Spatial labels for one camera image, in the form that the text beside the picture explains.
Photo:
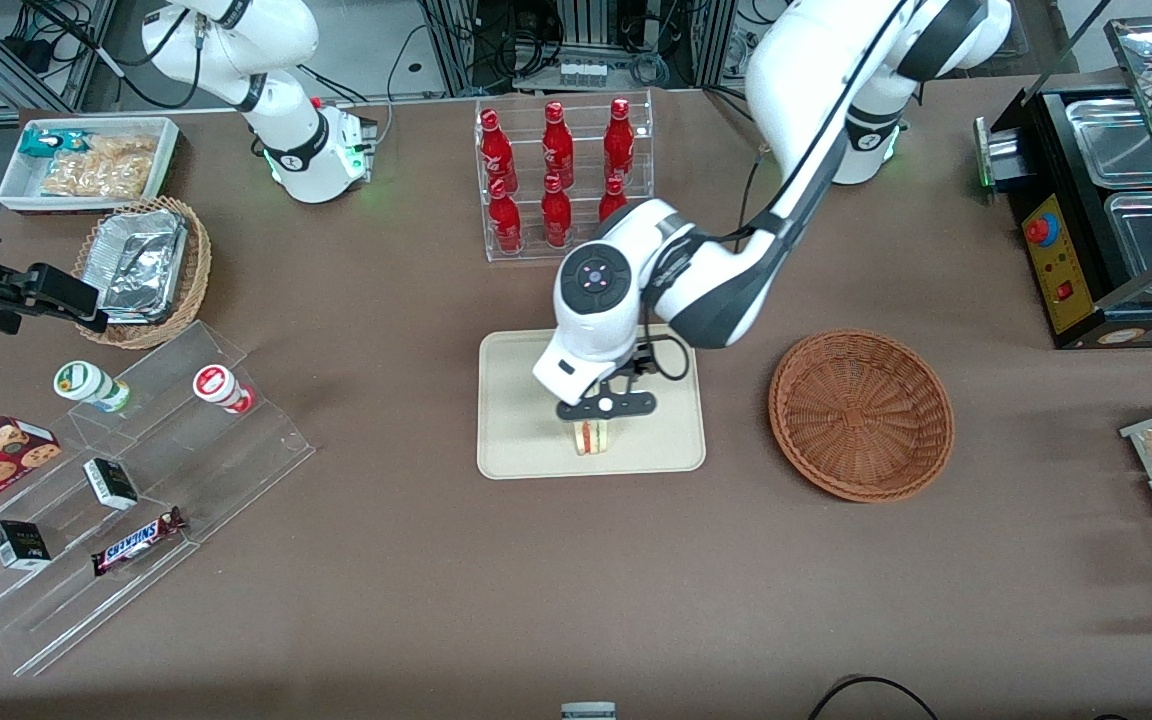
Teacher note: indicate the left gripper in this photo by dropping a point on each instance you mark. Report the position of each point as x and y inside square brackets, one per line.
[635, 366]

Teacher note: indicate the triangular sandwich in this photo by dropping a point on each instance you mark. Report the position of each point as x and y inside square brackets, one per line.
[592, 440]

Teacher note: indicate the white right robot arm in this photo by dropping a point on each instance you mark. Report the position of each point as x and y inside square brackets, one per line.
[314, 160]

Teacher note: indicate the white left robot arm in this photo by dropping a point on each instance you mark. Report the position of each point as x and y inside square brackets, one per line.
[806, 100]

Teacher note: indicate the beige rectangular tray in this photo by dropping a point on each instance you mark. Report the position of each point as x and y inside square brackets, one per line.
[516, 420]

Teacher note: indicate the light oval wicker basket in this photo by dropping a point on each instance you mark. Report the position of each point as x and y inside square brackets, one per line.
[198, 270]

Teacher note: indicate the brown round wicker basket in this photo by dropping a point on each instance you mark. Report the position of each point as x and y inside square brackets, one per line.
[861, 415]

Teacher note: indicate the white rectangular snack bin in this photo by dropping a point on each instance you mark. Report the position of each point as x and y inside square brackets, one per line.
[16, 190]

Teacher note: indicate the teal snack packet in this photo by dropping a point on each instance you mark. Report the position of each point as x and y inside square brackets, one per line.
[46, 142]

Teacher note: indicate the aluminium foil containers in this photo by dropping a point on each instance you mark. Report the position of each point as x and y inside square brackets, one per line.
[141, 265]

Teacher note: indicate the clear bag of chips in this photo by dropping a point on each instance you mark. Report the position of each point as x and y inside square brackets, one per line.
[101, 168]

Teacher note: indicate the green-lidded cup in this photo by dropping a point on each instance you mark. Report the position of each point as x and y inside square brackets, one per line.
[86, 383]

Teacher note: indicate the clear acrylic bottle rack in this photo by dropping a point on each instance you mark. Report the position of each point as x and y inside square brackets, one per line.
[536, 252]

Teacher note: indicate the red cola bottle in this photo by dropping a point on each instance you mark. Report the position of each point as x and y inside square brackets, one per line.
[612, 198]
[556, 216]
[619, 142]
[506, 220]
[496, 152]
[557, 145]

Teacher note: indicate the red-lidded cup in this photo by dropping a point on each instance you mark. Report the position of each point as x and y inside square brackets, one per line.
[216, 385]

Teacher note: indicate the small black box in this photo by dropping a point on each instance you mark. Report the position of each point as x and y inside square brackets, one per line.
[111, 483]
[19, 545]

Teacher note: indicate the grey device at edge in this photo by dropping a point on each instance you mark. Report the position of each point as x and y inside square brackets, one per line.
[588, 711]

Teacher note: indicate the clear acrylic step display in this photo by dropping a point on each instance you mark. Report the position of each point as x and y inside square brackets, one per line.
[236, 470]

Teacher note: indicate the snickers bar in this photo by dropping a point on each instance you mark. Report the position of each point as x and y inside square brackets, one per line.
[136, 542]

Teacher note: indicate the white power strip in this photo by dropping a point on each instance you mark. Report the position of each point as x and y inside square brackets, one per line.
[584, 73]

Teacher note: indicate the black food warmer appliance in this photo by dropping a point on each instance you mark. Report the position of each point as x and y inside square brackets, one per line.
[1056, 260]

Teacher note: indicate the grey round-ended left wrist camera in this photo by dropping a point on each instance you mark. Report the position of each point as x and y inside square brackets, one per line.
[604, 404]

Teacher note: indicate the aluminium frame rack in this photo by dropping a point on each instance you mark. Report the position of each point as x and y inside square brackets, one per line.
[586, 25]

